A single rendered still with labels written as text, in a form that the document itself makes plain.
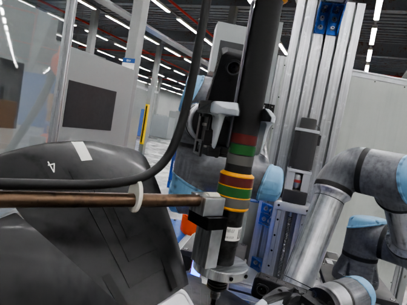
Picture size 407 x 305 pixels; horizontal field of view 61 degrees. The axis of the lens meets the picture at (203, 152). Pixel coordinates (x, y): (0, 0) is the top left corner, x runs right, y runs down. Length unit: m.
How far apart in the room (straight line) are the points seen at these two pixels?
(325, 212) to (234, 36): 3.80
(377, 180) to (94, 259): 0.67
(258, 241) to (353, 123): 1.26
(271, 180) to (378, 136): 1.89
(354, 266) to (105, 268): 1.02
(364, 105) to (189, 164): 1.93
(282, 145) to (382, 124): 1.24
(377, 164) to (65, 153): 0.69
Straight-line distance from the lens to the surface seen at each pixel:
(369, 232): 1.28
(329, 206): 0.91
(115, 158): 0.50
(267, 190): 0.69
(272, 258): 1.40
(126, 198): 0.35
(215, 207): 0.40
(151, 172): 0.36
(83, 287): 0.17
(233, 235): 0.43
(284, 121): 1.40
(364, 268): 1.32
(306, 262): 0.88
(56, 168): 0.44
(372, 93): 2.51
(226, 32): 4.54
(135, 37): 7.42
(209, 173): 0.67
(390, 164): 0.89
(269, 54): 0.43
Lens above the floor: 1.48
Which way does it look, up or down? 4 degrees down
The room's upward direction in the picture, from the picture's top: 10 degrees clockwise
